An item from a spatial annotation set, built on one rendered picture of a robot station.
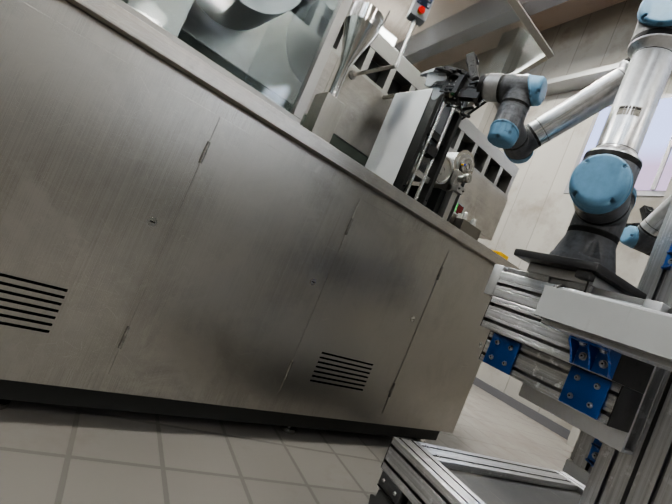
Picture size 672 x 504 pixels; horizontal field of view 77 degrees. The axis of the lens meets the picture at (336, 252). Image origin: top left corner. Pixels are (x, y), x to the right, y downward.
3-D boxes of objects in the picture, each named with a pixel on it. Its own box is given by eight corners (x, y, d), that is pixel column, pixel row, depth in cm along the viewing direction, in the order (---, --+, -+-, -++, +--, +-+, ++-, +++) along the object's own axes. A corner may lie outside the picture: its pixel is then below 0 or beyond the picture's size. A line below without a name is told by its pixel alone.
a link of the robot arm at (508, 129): (519, 157, 115) (534, 120, 116) (511, 138, 106) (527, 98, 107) (491, 153, 120) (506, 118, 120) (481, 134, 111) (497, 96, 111)
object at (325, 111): (297, 155, 150) (359, 11, 151) (279, 154, 161) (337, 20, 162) (326, 173, 158) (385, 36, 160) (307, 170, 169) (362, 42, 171)
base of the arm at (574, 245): (624, 286, 103) (639, 249, 103) (591, 265, 96) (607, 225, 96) (567, 274, 116) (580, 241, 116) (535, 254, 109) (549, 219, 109)
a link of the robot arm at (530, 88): (534, 99, 105) (547, 68, 106) (492, 95, 112) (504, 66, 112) (539, 115, 112) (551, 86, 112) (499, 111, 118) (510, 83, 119)
